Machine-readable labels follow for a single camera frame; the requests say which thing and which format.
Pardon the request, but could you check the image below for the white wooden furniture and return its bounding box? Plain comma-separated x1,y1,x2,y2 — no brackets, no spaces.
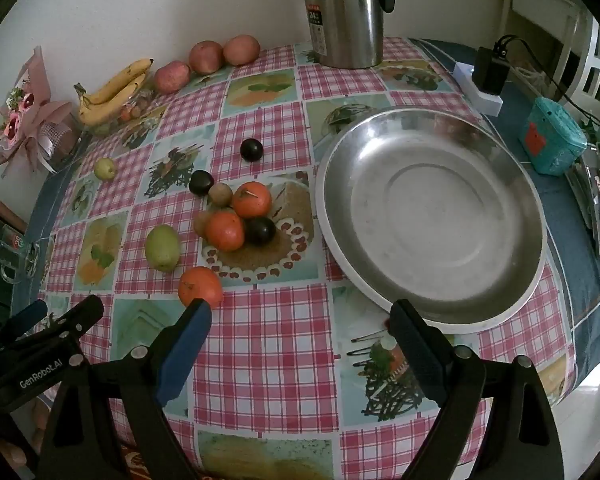
500,0,600,126

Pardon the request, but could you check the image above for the teal box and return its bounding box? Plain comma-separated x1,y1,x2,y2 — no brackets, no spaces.
518,96,589,177

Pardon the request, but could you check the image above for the white power strip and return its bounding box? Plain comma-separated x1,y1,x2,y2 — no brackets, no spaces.
452,61,504,116

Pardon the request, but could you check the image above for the blue table cover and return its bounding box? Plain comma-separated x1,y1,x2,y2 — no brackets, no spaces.
25,37,600,376

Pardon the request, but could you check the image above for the red apple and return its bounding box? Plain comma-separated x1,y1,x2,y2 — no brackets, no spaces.
188,40,225,75
153,60,191,95
223,34,261,67

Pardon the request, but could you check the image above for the orange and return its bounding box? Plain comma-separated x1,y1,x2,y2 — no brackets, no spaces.
204,211,246,252
231,181,273,219
178,266,224,309

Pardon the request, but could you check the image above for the glass mug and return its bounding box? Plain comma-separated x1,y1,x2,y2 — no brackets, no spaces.
0,225,48,283

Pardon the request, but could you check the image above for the dark plum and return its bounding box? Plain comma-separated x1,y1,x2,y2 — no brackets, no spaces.
240,138,265,163
189,170,215,196
245,216,277,246

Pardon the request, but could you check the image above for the pink checkered tablecloth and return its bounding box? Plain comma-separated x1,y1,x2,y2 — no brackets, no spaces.
25,35,578,480

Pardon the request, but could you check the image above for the glass bowl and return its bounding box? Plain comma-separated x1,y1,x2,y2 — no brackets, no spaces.
82,85,157,137

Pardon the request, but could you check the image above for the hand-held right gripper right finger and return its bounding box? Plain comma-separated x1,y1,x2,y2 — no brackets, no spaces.
387,299,566,480

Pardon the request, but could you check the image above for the pink flower bouquet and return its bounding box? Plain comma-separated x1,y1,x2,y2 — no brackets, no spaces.
0,46,81,178

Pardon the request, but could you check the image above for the stainless steel basin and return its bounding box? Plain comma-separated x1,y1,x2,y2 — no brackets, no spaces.
314,108,547,333

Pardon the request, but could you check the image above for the black charger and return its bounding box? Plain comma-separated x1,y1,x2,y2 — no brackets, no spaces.
472,46,510,95

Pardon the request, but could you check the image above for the small brown fruit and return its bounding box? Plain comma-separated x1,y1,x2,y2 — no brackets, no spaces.
194,210,216,237
208,183,233,208

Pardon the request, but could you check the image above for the banana bunch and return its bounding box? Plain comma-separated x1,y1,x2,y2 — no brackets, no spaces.
73,58,154,127

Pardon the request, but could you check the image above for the stainless steel thermos kettle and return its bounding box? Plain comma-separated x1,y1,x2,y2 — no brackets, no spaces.
302,0,397,69

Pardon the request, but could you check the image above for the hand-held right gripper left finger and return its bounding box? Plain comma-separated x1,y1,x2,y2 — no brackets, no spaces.
37,297,213,480

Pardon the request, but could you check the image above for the large green pear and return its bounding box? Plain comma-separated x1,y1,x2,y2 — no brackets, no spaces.
144,224,182,272

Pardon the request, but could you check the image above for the black cable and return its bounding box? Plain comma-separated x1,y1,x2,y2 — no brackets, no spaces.
495,34,600,131

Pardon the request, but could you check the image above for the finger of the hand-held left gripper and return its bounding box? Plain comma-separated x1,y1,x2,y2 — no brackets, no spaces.
0,300,48,350
32,294,105,342

